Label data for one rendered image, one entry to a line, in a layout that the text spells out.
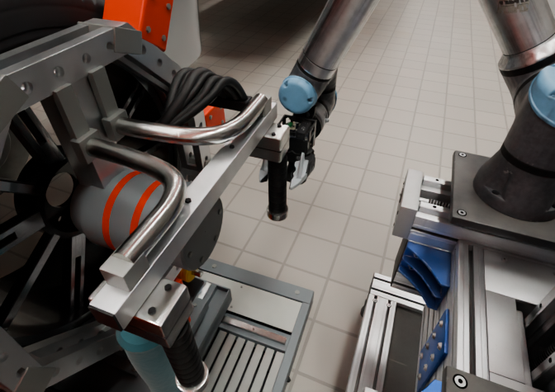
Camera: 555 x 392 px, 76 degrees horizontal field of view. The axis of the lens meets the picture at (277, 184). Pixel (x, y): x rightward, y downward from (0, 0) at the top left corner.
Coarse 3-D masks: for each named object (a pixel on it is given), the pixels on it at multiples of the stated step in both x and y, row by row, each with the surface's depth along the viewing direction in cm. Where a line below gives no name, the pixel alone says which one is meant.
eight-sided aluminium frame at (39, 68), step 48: (48, 48) 44; (96, 48) 46; (144, 48) 55; (0, 96) 36; (48, 96) 41; (0, 144) 37; (0, 336) 42; (96, 336) 61; (0, 384) 45; (48, 384) 51
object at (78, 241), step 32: (128, 96) 68; (32, 128) 52; (32, 160) 57; (64, 160) 58; (32, 192) 53; (0, 224) 52; (32, 224) 55; (64, 224) 65; (32, 256) 58; (64, 256) 64; (96, 256) 81; (0, 288) 71; (32, 288) 72; (64, 288) 65; (0, 320) 54; (32, 320) 62; (64, 320) 65
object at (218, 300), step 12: (204, 288) 124; (216, 288) 127; (228, 288) 126; (216, 300) 124; (228, 300) 127; (216, 312) 119; (204, 324) 118; (216, 324) 121; (204, 336) 113; (204, 348) 114
